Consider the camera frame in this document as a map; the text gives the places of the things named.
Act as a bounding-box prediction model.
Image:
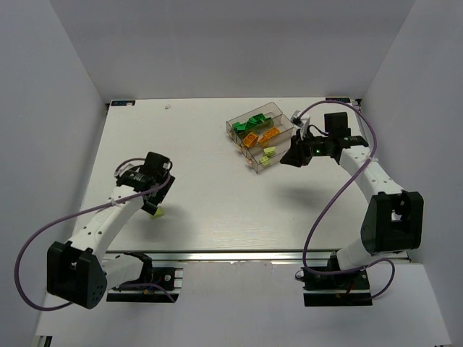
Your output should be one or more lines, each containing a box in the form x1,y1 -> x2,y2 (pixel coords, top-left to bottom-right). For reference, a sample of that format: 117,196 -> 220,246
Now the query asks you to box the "green lego upside-down rectangular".
248,113 -> 266,125

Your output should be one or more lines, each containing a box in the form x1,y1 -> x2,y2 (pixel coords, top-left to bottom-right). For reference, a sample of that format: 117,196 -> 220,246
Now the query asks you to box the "light green 2x3 lego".
150,207 -> 164,220

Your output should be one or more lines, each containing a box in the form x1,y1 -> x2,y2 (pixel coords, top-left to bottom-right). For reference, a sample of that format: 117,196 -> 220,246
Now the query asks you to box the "orange lego brick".
259,137 -> 268,147

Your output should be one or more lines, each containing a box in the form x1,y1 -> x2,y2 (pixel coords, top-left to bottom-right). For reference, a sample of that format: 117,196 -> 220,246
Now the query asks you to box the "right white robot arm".
280,112 -> 424,275

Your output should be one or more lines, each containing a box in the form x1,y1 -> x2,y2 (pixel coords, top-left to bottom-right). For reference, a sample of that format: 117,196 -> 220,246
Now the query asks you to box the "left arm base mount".
103,252 -> 184,304

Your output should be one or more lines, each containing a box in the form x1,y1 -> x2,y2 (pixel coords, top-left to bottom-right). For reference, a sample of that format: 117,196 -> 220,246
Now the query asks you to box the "green 2x4 lego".
232,121 -> 254,134

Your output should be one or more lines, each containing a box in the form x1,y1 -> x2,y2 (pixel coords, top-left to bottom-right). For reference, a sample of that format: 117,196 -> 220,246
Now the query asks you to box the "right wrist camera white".
290,111 -> 311,138

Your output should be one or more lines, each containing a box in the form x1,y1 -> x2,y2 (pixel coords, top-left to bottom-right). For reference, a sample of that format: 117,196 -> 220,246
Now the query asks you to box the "clear three-compartment container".
226,102 -> 297,174

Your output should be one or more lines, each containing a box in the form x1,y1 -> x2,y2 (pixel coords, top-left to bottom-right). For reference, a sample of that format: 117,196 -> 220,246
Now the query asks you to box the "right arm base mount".
294,267 -> 373,307

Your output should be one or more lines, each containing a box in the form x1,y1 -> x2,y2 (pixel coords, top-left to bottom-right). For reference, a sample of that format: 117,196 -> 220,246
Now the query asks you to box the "yellow green lego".
263,127 -> 280,140

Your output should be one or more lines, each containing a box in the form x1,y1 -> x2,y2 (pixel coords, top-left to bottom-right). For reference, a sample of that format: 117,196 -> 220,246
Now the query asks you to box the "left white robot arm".
46,152 -> 175,309

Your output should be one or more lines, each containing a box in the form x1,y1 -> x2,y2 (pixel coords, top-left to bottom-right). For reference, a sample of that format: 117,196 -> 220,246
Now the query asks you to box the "yellow round lego piece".
242,132 -> 259,148

